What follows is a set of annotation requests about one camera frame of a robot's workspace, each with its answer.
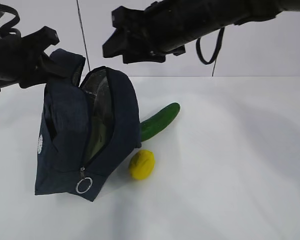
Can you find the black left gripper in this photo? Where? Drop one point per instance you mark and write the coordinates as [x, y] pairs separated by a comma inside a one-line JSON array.
[[23, 60]]

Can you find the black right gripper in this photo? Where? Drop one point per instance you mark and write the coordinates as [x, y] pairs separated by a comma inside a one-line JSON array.
[[132, 36]]

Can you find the dark navy fabric lunch bag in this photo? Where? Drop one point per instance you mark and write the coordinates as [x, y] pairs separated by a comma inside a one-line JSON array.
[[89, 125]]

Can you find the green cucumber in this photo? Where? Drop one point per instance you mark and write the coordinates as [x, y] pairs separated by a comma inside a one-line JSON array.
[[159, 121]]

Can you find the yellow lemon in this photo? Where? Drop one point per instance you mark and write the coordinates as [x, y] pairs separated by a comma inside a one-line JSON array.
[[142, 164]]

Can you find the glass container with green lid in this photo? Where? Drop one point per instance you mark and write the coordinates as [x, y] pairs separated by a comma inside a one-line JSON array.
[[98, 138]]

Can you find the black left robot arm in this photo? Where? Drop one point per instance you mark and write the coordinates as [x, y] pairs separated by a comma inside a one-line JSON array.
[[9, 18]]

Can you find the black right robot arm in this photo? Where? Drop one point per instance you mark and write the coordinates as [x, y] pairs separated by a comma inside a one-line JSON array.
[[165, 27]]

